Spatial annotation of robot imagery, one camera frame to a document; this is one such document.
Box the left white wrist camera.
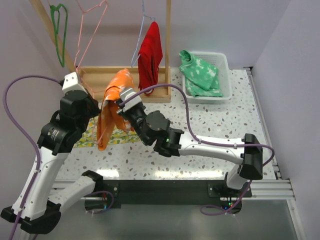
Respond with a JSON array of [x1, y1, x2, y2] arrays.
[[62, 72, 86, 94]]

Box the green tie-dye trousers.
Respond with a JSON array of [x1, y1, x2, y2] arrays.
[[179, 50, 224, 98]]

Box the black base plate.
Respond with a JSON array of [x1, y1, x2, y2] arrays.
[[84, 180, 247, 211]]

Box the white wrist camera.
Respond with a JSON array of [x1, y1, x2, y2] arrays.
[[116, 87, 142, 115], [62, 72, 86, 94]]

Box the lemon print cloth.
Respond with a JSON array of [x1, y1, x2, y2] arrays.
[[73, 117, 140, 148]]

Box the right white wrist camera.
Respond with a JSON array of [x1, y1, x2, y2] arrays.
[[116, 87, 142, 115]]

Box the blue wire hanger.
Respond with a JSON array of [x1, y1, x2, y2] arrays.
[[130, 0, 156, 68]]

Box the orange tie-dye trousers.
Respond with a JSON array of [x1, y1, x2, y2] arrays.
[[96, 68, 134, 151]]

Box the red trousers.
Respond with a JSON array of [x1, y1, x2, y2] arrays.
[[138, 21, 163, 90]]

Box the green plastic hanger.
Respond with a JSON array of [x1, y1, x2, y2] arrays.
[[48, 3, 69, 68]]

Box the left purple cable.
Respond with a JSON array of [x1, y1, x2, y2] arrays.
[[4, 74, 116, 240]]

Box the purple cable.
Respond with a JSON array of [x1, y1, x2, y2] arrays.
[[4, 74, 116, 240], [116, 83, 276, 216]]

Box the wooden clothes rack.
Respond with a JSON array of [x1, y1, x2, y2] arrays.
[[29, 0, 172, 103]]

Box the white plastic basket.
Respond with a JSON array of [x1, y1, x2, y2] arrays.
[[180, 51, 232, 105]]

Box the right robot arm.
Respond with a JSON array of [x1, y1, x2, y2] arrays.
[[117, 102, 263, 197]]

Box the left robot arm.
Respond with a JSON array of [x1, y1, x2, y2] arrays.
[[0, 89, 104, 235]]

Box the pink wire hanger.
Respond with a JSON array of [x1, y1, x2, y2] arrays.
[[74, 0, 109, 70], [76, 66, 111, 146]]

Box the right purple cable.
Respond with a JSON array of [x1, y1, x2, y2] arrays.
[[116, 83, 276, 216]]

